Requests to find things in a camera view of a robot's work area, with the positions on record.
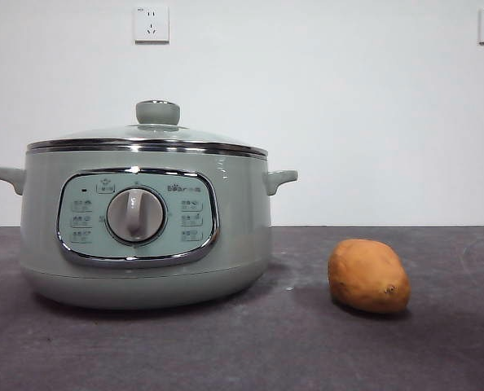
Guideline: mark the glass lid with green knob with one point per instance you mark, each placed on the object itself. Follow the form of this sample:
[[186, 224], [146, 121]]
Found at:
[[157, 112]]

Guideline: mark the brown potato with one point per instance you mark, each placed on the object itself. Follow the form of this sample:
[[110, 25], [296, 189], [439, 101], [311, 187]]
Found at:
[[366, 277]]

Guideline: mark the pale green electric pot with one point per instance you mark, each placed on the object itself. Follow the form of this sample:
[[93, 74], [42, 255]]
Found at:
[[242, 228]]

